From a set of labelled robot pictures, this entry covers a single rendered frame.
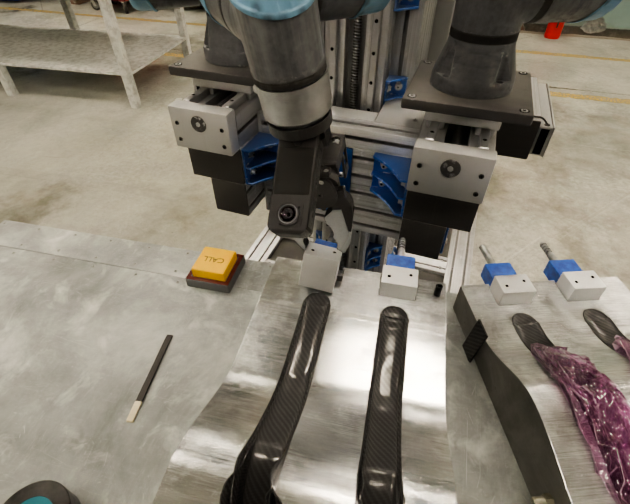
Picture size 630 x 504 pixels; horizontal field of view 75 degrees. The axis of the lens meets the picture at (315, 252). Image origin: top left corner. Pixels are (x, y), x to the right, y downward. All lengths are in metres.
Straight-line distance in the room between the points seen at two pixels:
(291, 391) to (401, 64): 0.79
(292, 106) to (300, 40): 0.06
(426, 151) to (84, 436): 0.66
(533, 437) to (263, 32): 0.51
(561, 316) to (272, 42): 0.55
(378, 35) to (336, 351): 0.64
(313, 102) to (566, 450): 0.44
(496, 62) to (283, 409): 0.65
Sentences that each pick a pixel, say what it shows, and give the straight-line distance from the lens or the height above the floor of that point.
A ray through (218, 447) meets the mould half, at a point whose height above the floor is 0.93.
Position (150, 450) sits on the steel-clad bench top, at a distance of 0.61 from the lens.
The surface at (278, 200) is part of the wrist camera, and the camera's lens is 0.44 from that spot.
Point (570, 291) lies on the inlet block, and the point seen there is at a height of 0.87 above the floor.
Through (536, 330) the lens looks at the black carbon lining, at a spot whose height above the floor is 0.85.
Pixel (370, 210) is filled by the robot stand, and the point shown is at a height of 0.74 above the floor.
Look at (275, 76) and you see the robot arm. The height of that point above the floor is 1.20.
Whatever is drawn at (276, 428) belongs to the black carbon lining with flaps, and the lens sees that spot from 0.47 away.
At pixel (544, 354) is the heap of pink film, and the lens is 0.61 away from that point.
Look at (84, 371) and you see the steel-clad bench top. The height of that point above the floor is 0.80.
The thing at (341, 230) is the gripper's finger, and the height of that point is 0.99.
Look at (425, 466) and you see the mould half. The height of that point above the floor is 0.92.
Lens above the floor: 1.33
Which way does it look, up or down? 43 degrees down
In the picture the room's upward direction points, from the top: straight up
